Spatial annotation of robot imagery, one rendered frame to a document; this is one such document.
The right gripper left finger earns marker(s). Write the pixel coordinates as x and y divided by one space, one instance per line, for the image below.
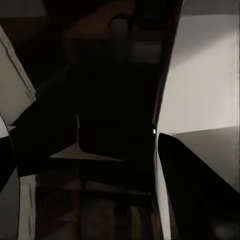
7 161

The bottle of coffee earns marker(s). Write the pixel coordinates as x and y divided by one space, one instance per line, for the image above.
81 90

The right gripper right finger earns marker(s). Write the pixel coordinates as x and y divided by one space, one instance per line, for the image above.
205 206

